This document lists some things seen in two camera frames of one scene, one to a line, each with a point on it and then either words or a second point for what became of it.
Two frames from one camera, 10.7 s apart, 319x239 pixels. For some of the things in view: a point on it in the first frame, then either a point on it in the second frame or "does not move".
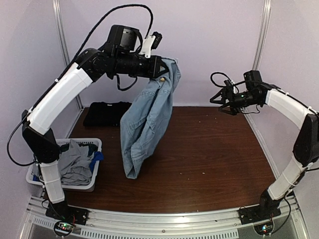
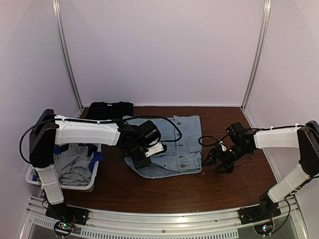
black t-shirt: (105, 113) does not move
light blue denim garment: (144, 124) to (182, 136)
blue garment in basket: (98, 156) does not move
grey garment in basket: (74, 165) does not move
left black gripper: (157, 61) to (139, 164)
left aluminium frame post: (57, 7) does not move
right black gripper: (232, 104) to (214, 153)
